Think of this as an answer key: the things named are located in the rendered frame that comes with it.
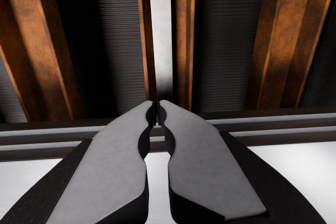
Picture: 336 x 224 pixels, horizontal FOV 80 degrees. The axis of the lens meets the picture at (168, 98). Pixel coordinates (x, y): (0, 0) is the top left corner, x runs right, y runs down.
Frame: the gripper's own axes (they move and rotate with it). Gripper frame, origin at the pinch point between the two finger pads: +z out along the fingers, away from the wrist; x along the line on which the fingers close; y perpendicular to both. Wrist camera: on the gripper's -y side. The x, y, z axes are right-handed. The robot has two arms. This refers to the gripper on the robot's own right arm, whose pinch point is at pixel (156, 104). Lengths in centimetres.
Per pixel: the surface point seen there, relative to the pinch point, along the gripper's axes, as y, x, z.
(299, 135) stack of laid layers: 9.1, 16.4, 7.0
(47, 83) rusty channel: 7.8, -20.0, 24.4
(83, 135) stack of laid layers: 8.4, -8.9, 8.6
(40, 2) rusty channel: -5.5, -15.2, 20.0
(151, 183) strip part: 13.7, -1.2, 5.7
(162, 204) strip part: 17.7, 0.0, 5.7
